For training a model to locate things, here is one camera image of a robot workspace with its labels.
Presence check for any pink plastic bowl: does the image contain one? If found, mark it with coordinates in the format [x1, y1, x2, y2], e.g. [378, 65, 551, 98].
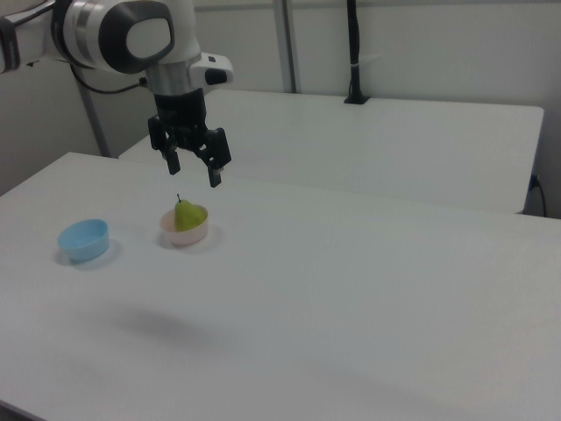
[159, 206, 209, 247]

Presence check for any black clamped pole stand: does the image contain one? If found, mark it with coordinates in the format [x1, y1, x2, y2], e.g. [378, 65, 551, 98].
[343, 0, 372, 106]

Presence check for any blue plastic bowl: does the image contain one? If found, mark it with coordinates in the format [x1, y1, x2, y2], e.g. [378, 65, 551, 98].
[57, 218, 110, 263]

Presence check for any grey partition post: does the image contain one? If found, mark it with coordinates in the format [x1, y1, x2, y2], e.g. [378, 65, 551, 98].
[78, 81, 111, 158]
[272, 0, 303, 94]

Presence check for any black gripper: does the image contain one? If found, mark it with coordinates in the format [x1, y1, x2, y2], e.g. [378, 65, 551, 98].
[147, 86, 232, 189]

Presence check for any green pear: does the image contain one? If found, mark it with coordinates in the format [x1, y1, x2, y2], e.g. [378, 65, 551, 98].
[174, 193, 208, 232]

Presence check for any black wall cable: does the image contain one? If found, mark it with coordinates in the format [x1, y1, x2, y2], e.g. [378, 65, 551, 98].
[529, 174, 549, 217]

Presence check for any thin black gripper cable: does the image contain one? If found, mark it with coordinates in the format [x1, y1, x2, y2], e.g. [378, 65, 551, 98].
[67, 63, 150, 95]

